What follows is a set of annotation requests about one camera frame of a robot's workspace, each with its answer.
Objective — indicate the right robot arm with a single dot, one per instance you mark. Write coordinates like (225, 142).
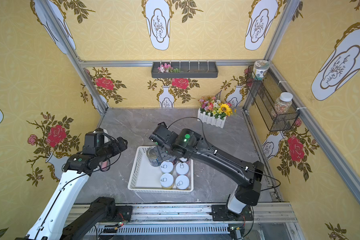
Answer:
(249, 177)

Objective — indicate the grey wall shelf tray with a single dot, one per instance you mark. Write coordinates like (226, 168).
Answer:
(189, 69)

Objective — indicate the flower box white fence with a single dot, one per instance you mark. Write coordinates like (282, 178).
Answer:
(213, 111)

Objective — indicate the clear jar white lid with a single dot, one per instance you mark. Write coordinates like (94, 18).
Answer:
(282, 104)

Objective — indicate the patterned jar on rack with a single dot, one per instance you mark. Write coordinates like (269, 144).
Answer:
(260, 69)

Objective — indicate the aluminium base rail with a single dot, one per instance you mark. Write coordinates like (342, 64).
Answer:
(106, 221)

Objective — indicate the pink artificial flowers on shelf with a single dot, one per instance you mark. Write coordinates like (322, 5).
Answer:
(167, 68)

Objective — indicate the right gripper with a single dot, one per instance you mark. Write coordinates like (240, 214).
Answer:
(159, 148)

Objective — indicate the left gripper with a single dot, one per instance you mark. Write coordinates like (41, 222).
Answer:
(118, 144)

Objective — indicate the black wire wall basket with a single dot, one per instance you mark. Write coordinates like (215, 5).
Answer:
(266, 93)

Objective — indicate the purple small object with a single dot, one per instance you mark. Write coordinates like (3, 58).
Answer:
(105, 166)

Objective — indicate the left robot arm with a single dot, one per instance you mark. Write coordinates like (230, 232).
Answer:
(51, 223)

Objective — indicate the pink small can back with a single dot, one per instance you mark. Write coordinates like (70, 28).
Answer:
(182, 168)

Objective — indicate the blue labelled tin can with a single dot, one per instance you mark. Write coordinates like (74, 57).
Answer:
(154, 157)

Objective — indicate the white small can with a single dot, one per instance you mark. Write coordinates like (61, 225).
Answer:
(167, 167)

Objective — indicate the white plastic basket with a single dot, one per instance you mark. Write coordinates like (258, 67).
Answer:
(145, 178)

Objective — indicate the yellow small can back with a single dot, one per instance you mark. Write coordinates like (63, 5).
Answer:
(167, 181)

